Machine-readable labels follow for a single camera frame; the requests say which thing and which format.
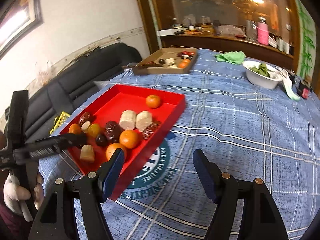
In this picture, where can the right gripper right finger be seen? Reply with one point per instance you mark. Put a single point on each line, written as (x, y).
(261, 218)

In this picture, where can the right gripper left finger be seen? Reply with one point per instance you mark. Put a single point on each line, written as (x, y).
(56, 217)

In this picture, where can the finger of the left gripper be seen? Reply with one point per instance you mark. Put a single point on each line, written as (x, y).
(72, 140)

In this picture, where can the reddish brown date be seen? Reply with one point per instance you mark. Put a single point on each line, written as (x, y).
(84, 118)

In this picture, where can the dark brown date fruit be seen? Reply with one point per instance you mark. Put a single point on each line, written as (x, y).
(112, 131)

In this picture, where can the orange tangerine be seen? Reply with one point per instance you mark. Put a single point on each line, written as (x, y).
(112, 148)
(129, 138)

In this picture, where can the white faceted water chestnut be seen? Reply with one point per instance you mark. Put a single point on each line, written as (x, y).
(128, 120)

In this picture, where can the red tray box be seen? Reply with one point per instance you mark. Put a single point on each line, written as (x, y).
(157, 111)

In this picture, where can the white gloved left hand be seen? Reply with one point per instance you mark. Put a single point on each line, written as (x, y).
(16, 195)

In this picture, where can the yellow printed bag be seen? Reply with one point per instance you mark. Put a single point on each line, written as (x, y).
(59, 120)

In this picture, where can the dark round plum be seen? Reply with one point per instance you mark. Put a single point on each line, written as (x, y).
(101, 140)

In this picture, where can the black sofa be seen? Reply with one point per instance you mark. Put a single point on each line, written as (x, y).
(72, 87)

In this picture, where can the blue plaid tablecloth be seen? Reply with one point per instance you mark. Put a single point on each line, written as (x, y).
(248, 131)

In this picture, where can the cardboard box tray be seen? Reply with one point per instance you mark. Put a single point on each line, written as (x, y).
(173, 60)

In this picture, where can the black jar red label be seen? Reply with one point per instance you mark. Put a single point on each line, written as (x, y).
(304, 89)

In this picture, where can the white bowl with greens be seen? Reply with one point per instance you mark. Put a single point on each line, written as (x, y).
(262, 74)

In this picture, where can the white sock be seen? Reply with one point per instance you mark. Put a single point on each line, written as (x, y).
(287, 83)

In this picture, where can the green cloth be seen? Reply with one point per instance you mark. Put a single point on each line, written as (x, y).
(233, 57)

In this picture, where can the wooden sideboard counter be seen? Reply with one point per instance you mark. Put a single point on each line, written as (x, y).
(177, 38)

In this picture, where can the pink bottle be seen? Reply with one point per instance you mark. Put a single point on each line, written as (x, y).
(262, 31)

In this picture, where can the framed wall picture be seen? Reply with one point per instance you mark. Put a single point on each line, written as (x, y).
(21, 18)

